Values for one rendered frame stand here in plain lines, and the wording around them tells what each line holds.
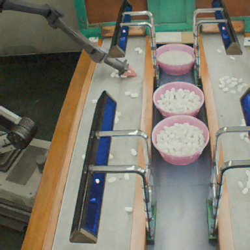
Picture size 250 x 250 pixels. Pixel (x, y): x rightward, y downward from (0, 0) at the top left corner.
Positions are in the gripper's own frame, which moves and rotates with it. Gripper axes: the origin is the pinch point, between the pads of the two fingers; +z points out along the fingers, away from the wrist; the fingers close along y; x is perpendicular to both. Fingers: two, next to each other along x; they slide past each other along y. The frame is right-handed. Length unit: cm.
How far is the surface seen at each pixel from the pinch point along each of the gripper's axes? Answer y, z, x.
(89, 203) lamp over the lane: -114, -25, -25
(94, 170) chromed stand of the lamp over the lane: -103, -26, -27
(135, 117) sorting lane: -35.9, 1.9, -0.5
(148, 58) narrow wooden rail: 15.2, 4.5, -5.6
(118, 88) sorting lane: -11.5, -5.8, 6.3
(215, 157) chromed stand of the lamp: -88, 11, -42
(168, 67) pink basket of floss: 8.8, 15.2, -11.4
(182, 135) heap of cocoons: -50, 19, -16
